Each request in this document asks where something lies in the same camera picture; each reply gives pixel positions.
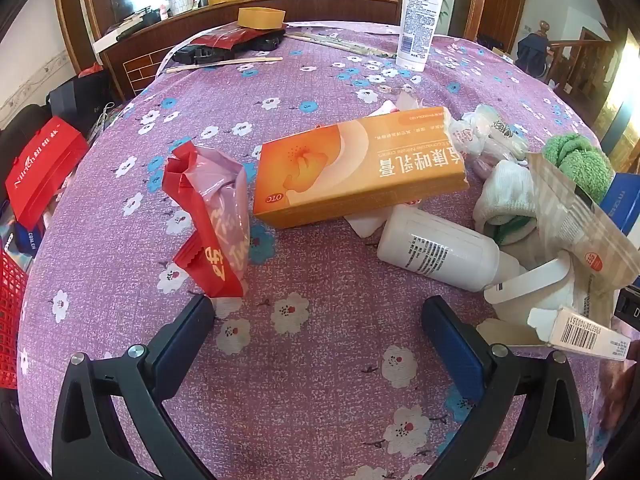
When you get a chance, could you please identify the white lotion tube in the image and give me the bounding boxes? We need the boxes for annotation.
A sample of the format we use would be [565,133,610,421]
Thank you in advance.
[395,0,449,72]

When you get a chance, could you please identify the orange medicine box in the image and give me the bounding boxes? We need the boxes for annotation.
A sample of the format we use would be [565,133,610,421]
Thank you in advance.
[251,106,470,230]

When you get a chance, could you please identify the wooden stair railing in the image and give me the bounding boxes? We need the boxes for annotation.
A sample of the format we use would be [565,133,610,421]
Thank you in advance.
[545,25,616,111]

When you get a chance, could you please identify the red gift bag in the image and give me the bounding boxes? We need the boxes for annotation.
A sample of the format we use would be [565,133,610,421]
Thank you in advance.
[4,116,91,230]

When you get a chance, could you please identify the red snack wrapper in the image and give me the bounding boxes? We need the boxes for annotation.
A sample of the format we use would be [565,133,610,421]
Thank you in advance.
[162,141,252,299]

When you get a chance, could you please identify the green towel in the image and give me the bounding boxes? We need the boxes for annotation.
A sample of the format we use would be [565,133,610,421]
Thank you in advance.
[541,132,616,206]

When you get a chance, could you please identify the black plastic tool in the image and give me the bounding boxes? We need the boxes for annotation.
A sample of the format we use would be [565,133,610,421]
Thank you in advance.
[172,35,281,65]

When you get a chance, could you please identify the yellow box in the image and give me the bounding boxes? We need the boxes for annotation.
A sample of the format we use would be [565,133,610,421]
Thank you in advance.
[237,7,287,31]

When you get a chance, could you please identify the red mesh basket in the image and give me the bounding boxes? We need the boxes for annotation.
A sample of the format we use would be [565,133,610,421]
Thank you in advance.
[0,247,30,391]

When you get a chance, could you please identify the wooden counter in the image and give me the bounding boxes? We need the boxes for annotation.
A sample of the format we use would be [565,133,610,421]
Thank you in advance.
[95,0,406,101]

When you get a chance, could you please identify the paper-wrapped chopsticks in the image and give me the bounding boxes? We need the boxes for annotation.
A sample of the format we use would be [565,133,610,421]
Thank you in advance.
[287,32,396,58]

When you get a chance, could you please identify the small white barcode box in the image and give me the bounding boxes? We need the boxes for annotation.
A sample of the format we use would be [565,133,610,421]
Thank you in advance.
[527,306,636,363]

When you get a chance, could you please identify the crumpled white wrappers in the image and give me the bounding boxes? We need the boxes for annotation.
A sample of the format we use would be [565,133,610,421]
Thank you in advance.
[447,104,531,181]

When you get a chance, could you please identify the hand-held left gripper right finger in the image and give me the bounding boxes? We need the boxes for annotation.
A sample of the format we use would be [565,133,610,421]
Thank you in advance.
[421,295,588,480]

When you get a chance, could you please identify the kraft paper pouch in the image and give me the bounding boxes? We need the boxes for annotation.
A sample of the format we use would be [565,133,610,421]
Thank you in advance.
[526,152,640,326]

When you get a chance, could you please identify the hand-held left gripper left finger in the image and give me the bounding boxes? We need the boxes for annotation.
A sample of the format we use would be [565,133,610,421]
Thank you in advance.
[51,294,216,480]

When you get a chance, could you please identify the dark navy bag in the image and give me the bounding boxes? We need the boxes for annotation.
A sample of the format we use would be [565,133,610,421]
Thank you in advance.
[47,70,116,131]

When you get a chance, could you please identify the white plastic bottle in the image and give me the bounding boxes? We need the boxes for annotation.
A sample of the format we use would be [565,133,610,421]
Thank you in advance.
[376,205,521,292]

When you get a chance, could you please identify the blue box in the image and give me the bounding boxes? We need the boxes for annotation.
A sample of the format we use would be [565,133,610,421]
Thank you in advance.
[597,172,640,241]

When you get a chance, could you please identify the red foil packet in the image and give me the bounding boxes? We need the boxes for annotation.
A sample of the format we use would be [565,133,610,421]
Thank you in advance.
[192,24,288,50]

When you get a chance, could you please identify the white sock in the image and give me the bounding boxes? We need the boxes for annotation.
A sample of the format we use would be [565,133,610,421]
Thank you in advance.
[472,160,543,246]

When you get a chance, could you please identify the wooden door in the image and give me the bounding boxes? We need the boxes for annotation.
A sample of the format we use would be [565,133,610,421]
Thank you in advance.
[475,0,531,56]

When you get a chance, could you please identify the purple floral tablecloth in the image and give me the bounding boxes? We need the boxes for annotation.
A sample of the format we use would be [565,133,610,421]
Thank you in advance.
[15,21,636,480]

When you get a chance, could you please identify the wooden chopstick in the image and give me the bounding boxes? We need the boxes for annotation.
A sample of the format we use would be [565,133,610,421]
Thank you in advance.
[165,56,283,74]

